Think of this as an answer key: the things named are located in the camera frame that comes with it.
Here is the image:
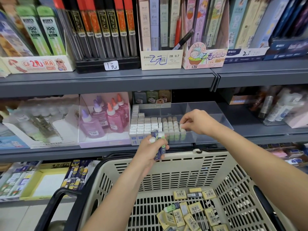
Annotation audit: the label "white glue display box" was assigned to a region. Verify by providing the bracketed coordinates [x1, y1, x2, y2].
[0, 96, 80, 149]

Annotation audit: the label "rows of white erasers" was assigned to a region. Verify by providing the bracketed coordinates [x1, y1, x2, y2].
[129, 104, 163, 145]

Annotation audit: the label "person's right forearm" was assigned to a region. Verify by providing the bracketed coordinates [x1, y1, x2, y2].
[209, 125, 308, 231]

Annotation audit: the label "row of clear glue bottles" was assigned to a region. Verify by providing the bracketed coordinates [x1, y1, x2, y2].
[14, 106, 68, 140]

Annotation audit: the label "clear plastic divider tray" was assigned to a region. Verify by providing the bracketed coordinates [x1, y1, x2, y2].
[131, 101, 235, 145]

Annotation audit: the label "white pencil display box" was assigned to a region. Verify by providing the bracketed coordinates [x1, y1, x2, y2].
[141, 0, 184, 70]

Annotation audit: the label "row of white green erasers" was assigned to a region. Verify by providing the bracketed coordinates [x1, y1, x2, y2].
[162, 115, 187, 141]

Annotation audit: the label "white price label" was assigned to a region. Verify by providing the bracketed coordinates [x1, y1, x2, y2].
[103, 60, 119, 71]

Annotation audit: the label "beige shopping basket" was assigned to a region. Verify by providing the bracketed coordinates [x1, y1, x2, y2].
[35, 149, 299, 231]

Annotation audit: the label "yellow empty display box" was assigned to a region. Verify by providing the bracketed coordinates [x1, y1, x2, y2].
[20, 166, 70, 200]

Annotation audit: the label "translucent glue bottle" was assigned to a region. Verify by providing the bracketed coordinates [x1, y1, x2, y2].
[134, 90, 147, 105]
[147, 90, 160, 104]
[159, 90, 172, 104]

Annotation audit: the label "dark blue yellow packets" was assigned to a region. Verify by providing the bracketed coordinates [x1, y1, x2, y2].
[60, 158, 97, 192]

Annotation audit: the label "pink glue bottle purple cap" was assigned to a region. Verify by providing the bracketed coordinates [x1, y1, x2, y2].
[80, 109, 105, 139]
[93, 96, 110, 129]

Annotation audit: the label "person's left hand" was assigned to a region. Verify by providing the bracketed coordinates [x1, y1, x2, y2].
[130, 135, 170, 177]

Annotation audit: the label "person's right hand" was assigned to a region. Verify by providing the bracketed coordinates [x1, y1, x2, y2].
[179, 109, 218, 138]

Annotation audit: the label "grey store shelves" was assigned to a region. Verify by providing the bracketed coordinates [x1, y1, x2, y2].
[0, 0, 308, 202]

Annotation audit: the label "black lead tube display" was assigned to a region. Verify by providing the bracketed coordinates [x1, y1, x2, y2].
[53, 0, 141, 73]

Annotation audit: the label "blue white display box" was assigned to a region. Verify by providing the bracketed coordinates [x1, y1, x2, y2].
[224, 0, 308, 64]

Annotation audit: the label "cartoon print display box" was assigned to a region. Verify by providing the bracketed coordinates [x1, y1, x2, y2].
[0, 0, 75, 74]

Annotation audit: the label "white eraser display box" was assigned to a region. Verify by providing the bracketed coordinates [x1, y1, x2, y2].
[0, 161, 39, 200]

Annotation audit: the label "person's left forearm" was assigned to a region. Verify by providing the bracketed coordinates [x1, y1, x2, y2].
[82, 167, 156, 231]

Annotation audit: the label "pink glue display box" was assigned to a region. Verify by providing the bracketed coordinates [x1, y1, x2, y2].
[78, 91, 132, 148]

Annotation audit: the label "colourful pencil display box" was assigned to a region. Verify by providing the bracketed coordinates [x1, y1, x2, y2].
[182, 0, 229, 70]

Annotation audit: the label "black pen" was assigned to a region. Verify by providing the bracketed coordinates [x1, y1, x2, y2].
[172, 29, 195, 50]

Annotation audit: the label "pile of erasers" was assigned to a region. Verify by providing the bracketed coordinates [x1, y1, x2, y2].
[156, 187, 230, 231]

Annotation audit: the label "pink glue bottle orange cap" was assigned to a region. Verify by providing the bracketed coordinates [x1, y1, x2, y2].
[112, 98, 128, 125]
[107, 102, 124, 133]
[117, 93, 131, 119]

